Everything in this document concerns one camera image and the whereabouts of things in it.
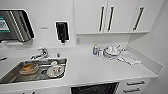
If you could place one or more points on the stainless steel dishwasher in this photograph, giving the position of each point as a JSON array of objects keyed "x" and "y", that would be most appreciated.
[{"x": 95, "y": 89}]

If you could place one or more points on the orange brown bowl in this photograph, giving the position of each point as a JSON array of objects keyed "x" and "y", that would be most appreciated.
[{"x": 28, "y": 68}]

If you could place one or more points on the white cup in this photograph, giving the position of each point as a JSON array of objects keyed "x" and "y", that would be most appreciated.
[{"x": 55, "y": 69}]

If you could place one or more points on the white wall outlet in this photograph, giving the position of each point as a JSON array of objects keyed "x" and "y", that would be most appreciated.
[{"x": 78, "y": 40}]

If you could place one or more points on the black soap dispenser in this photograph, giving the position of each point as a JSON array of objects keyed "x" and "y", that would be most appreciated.
[{"x": 62, "y": 31}]

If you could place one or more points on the chrome faucet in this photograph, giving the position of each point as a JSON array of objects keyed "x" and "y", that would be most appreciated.
[{"x": 42, "y": 52}]

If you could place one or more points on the stainless steel sink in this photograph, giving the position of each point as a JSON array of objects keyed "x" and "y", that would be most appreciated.
[{"x": 10, "y": 77}]

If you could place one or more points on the grey paper towel dispenser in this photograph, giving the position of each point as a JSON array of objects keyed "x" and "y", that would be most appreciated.
[{"x": 16, "y": 25}]

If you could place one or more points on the white narrow drawer unit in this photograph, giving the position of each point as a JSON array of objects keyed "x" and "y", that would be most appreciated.
[{"x": 148, "y": 88}]

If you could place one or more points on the small white bottle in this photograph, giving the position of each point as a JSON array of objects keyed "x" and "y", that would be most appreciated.
[{"x": 100, "y": 52}]

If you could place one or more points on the small dark sink knob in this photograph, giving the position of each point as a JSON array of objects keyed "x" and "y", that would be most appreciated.
[{"x": 58, "y": 53}]

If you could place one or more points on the white printed cloth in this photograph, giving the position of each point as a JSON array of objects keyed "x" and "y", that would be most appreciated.
[{"x": 130, "y": 59}]

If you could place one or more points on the white three door wall cabinet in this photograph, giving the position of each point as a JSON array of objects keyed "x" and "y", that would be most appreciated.
[{"x": 86, "y": 16}]

